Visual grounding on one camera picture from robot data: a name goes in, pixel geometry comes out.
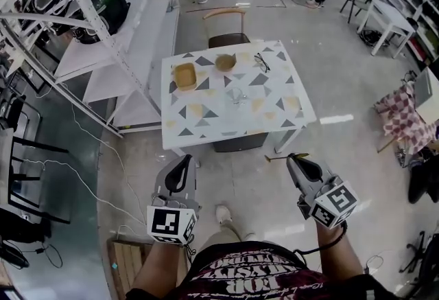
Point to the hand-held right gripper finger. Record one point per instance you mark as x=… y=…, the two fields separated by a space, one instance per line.
x=298 y=178
x=324 y=170

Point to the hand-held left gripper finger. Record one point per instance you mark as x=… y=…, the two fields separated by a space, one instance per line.
x=191 y=178
x=160 y=182

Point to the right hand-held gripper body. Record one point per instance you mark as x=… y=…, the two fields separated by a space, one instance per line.
x=334 y=204

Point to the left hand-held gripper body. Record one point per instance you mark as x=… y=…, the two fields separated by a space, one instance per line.
x=168 y=223

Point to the clear drinking glass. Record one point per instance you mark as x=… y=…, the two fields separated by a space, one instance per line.
x=236 y=96

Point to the person's left forearm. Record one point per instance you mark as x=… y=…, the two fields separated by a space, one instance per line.
x=154 y=267

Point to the person's right forearm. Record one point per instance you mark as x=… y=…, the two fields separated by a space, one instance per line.
x=337 y=254

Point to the person's left white shoe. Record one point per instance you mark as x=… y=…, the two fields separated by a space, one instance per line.
x=223 y=213

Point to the white triangle-patterned table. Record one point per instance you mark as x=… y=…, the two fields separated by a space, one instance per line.
x=205 y=99

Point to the person's dark red printed shirt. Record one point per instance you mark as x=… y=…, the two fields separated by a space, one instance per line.
x=247 y=271

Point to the black office chair base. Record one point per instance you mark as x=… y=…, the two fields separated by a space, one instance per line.
x=418 y=250

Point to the red white checkered cloth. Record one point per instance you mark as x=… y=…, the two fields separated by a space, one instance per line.
x=404 y=116

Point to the rectangular wooden tray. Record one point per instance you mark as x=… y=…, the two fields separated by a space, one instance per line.
x=185 y=77

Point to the round wooden bowl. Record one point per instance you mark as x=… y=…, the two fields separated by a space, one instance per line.
x=225 y=63

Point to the black eyeglasses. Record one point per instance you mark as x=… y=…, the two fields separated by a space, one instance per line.
x=262 y=63

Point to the white metal shelving rack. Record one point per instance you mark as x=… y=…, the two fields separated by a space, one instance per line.
x=96 y=61

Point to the wooden chair with brown seat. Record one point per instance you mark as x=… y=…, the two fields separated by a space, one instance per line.
x=228 y=40

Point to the small white side table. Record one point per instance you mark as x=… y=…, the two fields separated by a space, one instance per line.
x=391 y=15

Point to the grey table with black frame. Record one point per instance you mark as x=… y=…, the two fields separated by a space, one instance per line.
x=7 y=154

